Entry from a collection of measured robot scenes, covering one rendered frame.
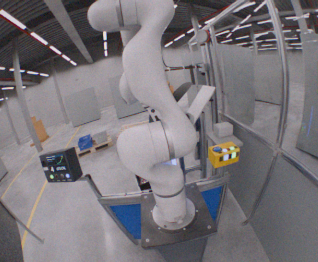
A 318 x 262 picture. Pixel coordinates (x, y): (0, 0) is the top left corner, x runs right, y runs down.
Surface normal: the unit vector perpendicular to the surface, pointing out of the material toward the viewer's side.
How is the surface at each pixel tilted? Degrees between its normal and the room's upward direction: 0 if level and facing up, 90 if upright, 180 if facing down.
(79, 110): 90
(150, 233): 0
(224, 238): 0
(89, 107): 90
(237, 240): 0
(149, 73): 90
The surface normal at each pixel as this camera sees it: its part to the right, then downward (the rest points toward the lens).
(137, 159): 0.18, 0.32
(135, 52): -0.15, 0.32
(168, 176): 0.31, -0.77
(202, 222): -0.18, -0.91
